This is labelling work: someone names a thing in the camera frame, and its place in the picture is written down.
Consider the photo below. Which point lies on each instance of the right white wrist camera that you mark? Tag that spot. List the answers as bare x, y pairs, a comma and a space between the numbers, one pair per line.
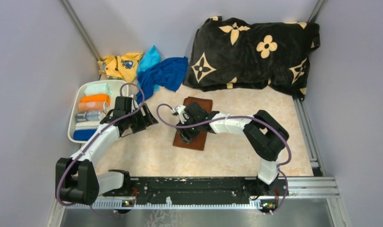
178, 111

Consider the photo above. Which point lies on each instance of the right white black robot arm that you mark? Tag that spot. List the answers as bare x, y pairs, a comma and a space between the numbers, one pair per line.
266, 136

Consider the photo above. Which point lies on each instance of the brown towel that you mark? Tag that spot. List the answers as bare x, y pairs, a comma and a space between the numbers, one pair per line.
197, 143

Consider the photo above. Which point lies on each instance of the light blue towel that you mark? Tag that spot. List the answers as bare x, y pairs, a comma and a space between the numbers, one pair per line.
149, 60

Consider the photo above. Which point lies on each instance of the aluminium frame rail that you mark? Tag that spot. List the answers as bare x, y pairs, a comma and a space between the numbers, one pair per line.
308, 202

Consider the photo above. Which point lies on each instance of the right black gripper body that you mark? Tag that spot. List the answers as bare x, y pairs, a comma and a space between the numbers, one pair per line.
189, 134

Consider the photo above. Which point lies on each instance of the white plastic basket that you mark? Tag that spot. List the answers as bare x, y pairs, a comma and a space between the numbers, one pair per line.
115, 91

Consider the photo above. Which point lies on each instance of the dark blue towel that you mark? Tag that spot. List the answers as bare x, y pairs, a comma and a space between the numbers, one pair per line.
169, 74

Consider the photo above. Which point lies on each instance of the yellow printed cloth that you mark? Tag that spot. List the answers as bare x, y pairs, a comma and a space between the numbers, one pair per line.
122, 67

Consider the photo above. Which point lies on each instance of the mint green rolled towel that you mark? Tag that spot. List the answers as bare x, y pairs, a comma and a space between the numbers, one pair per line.
98, 89

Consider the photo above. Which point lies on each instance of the salmon rolled towel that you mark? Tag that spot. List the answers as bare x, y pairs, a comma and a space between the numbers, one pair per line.
94, 106

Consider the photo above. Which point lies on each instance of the black blanket with beige flowers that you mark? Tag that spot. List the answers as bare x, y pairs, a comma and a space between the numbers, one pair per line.
232, 53

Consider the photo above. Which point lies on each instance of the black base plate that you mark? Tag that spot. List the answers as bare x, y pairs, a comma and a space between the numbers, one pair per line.
216, 191

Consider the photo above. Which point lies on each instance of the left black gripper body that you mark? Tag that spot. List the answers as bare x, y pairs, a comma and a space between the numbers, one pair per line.
138, 121

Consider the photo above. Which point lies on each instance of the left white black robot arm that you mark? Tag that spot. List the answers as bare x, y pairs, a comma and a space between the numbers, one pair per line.
76, 177

